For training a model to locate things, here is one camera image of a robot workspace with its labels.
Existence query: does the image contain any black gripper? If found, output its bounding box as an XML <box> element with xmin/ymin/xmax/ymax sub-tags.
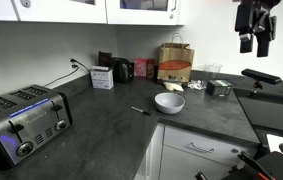
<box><xmin>235</xmin><ymin>0</ymin><xmax>281</xmax><ymax>57</ymax></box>

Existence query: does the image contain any clear plastic cup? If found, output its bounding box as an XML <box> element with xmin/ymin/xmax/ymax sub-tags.
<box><xmin>204</xmin><ymin>63</ymin><xmax>222</xmax><ymax>80</ymax></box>

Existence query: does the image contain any black small box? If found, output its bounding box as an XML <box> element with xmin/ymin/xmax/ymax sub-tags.
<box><xmin>206</xmin><ymin>80</ymin><xmax>232</xmax><ymax>97</ymax></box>

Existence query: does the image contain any black induction cooktop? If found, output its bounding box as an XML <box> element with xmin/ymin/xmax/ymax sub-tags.
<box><xmin>233</xmin><ymin>88</ymin><xmax>283</xmax><ymax>133</ymax></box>

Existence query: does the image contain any crumpled plastic wrapper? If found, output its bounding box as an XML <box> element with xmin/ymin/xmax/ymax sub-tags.
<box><xmin>188</xmin><ymin>80</ymin><xmax>206</xmax><ymax>90</ymax></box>

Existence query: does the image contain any brown paper shopping bag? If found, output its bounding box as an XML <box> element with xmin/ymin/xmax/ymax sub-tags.
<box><xmin>157</xmin><ymin>33</ymin><xmax>195</xmax><ymax>83</ymax></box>

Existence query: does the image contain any beige cloth piece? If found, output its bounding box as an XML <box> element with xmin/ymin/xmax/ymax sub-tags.
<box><xmin>164</xmin><ymin>82</ymin><xmax>183</xmax><ymax>91</ymax></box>

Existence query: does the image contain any white ceramic bowl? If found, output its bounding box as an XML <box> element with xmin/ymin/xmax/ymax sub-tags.
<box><xmin>155</xmin><ymin>93</ymin><xmax>185</xmax><ymax>114</ymax></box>

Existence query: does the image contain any pink box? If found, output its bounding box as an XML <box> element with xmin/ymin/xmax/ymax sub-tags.
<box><xmin>134</xmin><ymin>58</ymin><xmax>147</xmax><ymax>77</ymax></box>

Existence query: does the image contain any black orange clamp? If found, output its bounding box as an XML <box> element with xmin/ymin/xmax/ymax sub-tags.
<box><xmin>237</xmin><ymin>151</ymin><xmax>276</xmax><ymax>180</ymax></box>

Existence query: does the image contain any black mounting table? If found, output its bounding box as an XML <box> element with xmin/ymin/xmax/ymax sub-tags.
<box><xmin>221</xmin><ymin>152</ymin><xmax>283</xmax><ymax>180</ymax></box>

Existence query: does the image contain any black coffee maker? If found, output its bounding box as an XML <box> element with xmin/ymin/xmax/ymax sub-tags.
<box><xmin>112</xmin><ymin>57</ymin><xmax>134</xmax><ymax>83</ymax></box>

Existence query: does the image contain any black marker pen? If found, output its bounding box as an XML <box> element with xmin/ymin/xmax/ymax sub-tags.
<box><xmin>131</xmin><ymin>106</ymin><xmax>151</xmax><ymax>116</ymax></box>

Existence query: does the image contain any dark brown coffee bag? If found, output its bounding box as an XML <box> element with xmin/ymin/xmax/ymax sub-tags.
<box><xmin>98</xmin><ymin>51</ymin><xmax>112</xmax><ymax>67</ymax></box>

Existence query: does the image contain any white printed carton box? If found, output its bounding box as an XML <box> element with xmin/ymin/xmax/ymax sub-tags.
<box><xmin>90</xmin><ymin>66</ymin><xmax>114</xmax><ymax>90</ymax></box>

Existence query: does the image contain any silver four-slot toaster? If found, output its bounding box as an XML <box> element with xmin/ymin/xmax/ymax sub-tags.
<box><xmin>0</xmin><ymin>85</ymin><xmax>73</xmax><ymax>170</ymax></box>

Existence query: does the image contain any black camera on stand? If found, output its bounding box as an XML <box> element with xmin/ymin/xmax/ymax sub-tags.
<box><xmin>241</xmin><ymin>69</ymin><xmax>282</xmax><ymax>97</ymax></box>

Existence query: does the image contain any white drawer with handle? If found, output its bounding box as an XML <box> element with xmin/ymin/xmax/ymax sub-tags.
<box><xmin>164</xmin><ymin>126</ymin><xmax>256</xmax><ymax>166</ymax></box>

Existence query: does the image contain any white upper wall cabinet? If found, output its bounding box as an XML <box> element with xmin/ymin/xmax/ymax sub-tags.
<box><xmin>0</xmin><ymin>0</ymin><xmax>187</xmax><ymax>26</ymax></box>

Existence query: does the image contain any black power cable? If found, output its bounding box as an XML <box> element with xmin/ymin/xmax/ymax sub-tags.
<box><xmin>44</xmin><ymin>58</ymin><xmax>91</xmax><ymax>88</ymax></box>

